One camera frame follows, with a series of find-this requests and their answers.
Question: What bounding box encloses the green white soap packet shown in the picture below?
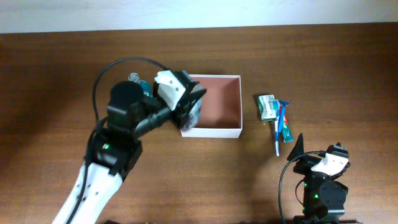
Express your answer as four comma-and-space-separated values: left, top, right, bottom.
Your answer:
257, 95, 277, 121

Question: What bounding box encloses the blue disposable razor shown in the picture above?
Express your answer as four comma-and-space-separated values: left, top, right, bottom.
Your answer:
278, 100, 290, 133

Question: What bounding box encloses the green Listerine mouthwash bottle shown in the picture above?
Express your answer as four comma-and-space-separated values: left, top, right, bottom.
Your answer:
128, 73, 153, 98

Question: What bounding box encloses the blue white toothbrush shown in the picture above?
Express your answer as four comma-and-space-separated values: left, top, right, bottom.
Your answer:
272, 100, 280, 157

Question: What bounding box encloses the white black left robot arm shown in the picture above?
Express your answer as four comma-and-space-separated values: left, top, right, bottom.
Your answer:
54, 70, 207, 223

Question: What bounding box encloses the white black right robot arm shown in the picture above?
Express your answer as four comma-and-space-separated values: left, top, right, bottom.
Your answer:
287, 135, 350, 223

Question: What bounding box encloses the green red toothpaste tube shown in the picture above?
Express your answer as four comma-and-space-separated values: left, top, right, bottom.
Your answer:
280, 107, 294, 142

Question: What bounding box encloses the pink open cardboard box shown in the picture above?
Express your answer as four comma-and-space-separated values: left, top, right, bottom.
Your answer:
181, 75, 243, 139

